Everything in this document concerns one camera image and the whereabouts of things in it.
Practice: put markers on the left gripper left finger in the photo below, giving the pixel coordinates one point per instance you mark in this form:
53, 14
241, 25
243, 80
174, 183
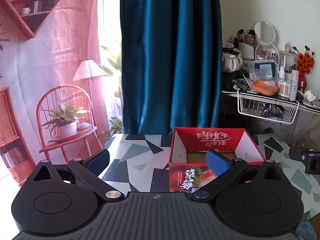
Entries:
86, 174

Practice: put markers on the pink printed backdrop cloth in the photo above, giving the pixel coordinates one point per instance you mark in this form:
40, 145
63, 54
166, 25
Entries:
60, 73

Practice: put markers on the blue velvet curtain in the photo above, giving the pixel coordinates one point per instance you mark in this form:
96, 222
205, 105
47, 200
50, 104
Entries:
171, 64

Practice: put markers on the white spray bottle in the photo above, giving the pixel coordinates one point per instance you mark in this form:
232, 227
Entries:
293, 85

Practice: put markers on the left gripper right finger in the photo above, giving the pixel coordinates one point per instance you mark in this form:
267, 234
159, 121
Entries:
226, 172

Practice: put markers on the beige pumpkin bag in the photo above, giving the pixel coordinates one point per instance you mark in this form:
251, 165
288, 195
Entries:
232, 60

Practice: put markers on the round white vanity mirror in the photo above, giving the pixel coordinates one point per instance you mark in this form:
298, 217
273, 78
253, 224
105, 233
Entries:
265, 33

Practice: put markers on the orange oval dish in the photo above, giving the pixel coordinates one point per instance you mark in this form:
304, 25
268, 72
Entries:
264, 87

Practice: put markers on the white wire basket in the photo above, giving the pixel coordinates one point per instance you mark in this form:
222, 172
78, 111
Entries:
268, 109

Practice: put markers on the white brush holder cup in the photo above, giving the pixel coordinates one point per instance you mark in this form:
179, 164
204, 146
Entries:
246, 50

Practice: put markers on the red strawberry cardboard box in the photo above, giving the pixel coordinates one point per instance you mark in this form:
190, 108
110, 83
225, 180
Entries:
199, 155

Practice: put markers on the cotton swab box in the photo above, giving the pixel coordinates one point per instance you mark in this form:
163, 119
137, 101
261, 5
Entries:
283, 88

